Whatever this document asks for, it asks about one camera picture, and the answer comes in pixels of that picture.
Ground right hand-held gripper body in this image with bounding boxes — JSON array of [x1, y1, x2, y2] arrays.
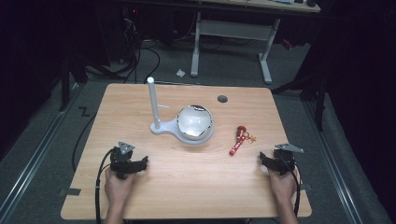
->
[[270, 142, 304, 176]]

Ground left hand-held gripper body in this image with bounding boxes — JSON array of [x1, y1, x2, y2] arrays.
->
[[108, 141, 140, 180]]

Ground person's right hand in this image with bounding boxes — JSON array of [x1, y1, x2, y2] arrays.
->
[[267, 167, 299, 204]]

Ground person's left hand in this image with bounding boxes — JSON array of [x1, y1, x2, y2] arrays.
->
[[104, 168, 137, 204]]

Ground black tape strip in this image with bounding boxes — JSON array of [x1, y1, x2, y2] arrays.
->
[[58, 188, 82, 197]]

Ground shiny silver bowl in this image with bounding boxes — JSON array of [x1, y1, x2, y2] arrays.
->
[[176, 104, 215, 141]]

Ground black stand legs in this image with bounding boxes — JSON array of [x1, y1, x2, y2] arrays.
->
[[270, 69, 329, 133], [58, 50, 92, 113]]

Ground white-framed wooden desk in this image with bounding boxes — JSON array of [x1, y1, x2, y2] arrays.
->
[[190, 0, 322, 86]]

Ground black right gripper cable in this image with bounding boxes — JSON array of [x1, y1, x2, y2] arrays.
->
[[284, 157, 303, 218]]

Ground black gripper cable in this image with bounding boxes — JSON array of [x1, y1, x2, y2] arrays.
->
[[94, 148, 116, 224], [284, 157, 303, 218]]

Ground red figure keychain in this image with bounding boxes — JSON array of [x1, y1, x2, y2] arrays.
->
[[228, 125, 258, 158]]

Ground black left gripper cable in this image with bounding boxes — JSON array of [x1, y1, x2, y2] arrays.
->
[[94, 148, 116, 224]]

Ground white stand with post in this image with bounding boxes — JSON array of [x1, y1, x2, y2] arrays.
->
[[147, 76, 216, 146]]

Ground black floor cable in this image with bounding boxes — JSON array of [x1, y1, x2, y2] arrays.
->
[[71, 113, 98, 173]]

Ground metal floor rail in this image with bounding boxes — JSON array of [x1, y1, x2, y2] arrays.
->
[[303, 99, 364, 224], [0, 83, 82, 217]]

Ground bundle of black cables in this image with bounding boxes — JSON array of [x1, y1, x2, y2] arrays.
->
[[120, 7, 162, 85]]

